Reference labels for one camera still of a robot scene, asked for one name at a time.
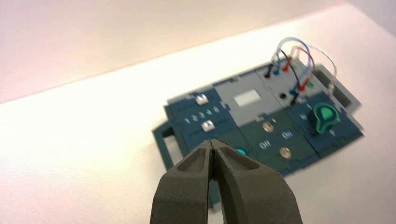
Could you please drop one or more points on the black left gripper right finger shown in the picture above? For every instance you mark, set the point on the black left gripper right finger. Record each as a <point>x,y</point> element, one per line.
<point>253,198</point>

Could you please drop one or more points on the dark teal control box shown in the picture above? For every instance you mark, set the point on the dark teal control box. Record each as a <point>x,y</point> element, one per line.
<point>253,130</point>

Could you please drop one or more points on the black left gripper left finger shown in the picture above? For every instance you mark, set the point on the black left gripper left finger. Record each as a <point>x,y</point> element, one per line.
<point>182,194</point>

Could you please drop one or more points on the green rotary knob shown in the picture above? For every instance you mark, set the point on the green rotary knob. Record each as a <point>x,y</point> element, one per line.
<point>325,117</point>

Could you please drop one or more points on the metal toggle switch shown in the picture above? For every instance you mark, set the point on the metal toggle switch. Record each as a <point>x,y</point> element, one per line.
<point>268,127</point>
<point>284,152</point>

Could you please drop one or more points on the teal push button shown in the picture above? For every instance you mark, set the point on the teal push button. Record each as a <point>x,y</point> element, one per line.
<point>241,151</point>

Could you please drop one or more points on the white slider knob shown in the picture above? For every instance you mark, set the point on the white slider knob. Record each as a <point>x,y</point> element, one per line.
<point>207,126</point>
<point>201,99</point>

